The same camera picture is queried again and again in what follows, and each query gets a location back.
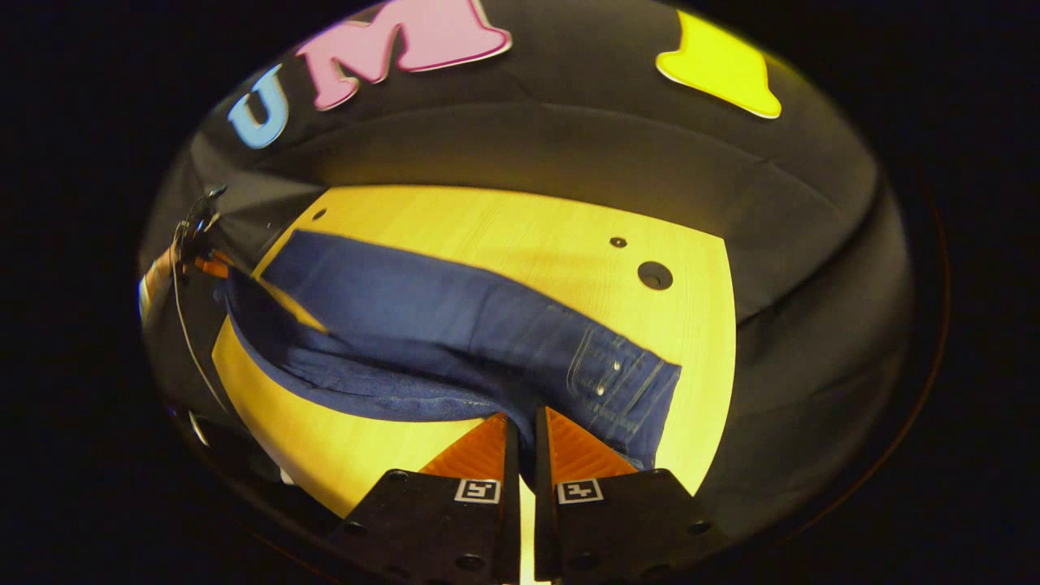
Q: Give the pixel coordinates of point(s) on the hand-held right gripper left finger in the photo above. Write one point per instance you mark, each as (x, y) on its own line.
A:
(510, 487)

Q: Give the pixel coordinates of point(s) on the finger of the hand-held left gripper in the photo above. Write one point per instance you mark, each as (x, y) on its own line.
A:
(213, 266)

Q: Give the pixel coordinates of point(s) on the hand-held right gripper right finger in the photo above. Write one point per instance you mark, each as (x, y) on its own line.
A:
(543, 487)

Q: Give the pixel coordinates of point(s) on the blue denim jeans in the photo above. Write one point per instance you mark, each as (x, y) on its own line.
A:
(422, 309)

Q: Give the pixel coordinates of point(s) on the black backdrop cloth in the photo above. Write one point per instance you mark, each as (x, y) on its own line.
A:
(569, 138)

